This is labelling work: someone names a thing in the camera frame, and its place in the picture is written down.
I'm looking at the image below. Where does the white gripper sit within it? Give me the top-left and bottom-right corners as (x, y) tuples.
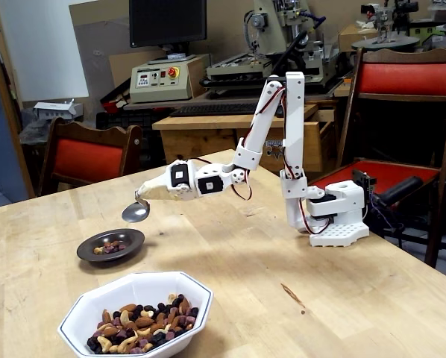
(144, 160), (200, 201)

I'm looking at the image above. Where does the bent metal spoon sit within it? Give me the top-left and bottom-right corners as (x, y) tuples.
(121, 189), (151, 224)

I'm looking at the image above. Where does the small scooped nuts portion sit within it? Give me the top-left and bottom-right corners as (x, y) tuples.
(92, 240), (128, 256)

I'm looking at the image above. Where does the beige masking tape wrap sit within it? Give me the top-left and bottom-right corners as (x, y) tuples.
(135, 177), (179, 202)

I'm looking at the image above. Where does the dark brown small plate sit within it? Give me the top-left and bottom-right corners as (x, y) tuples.
(76, 228), (146, 263)

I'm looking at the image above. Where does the wooden desk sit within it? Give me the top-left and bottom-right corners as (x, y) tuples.
(151, 103), (343, 175)

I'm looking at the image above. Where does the small wooden red chair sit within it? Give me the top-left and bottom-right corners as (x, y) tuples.
(37, 116), (143, 197)

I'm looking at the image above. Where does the black plastic crate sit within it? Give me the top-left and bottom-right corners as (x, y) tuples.
(95, 110), (172, 131)

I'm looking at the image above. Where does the black keyboard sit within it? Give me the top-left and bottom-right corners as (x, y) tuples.
(169, 103), (260, 118)

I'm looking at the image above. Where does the red and black case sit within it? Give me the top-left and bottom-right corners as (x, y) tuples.
(99, 80), (133, 113)

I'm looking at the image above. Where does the beige control box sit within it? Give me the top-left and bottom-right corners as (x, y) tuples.
(128, 55), (205, 104)

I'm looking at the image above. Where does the white small paper box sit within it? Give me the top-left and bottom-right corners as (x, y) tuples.
(32, 98), (84, 122)

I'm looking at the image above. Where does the grey plastic bag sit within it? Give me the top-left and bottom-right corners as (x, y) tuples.
(19, 119), (53, 147)

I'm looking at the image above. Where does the white octagonal bowl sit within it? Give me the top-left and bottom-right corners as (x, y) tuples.
(57, 271), (214, 358)

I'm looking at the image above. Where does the large brown cardboard panel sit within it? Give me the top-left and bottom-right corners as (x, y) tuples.
(68, 0), (134, 126)

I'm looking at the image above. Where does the mixed nuts heap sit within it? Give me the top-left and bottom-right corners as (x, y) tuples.
(86, 293), (201, 355)

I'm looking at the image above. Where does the black computer monitor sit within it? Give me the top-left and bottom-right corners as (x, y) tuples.
(128, 0), (208, 65)

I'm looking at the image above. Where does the beige milling machine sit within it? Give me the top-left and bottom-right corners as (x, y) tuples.
(201, 0), (343, 98)

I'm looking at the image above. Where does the black circuit board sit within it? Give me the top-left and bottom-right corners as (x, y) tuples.
(351, 168), (377, 193)

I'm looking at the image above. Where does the brown cardboard box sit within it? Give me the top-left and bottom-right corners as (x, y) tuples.
(337, 23), (380, 53)

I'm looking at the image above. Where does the black round table machine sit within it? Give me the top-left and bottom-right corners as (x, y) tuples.
(351, 1), (421, 51)

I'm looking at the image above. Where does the large wooden red chair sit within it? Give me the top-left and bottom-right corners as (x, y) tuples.
(334, 47), (446, 269)

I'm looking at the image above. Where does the green box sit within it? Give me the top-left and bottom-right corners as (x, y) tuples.
(409, 20), (446, 48)

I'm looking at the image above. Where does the black cylinder handle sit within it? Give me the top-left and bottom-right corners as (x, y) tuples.
(379, 175), (424, 207)

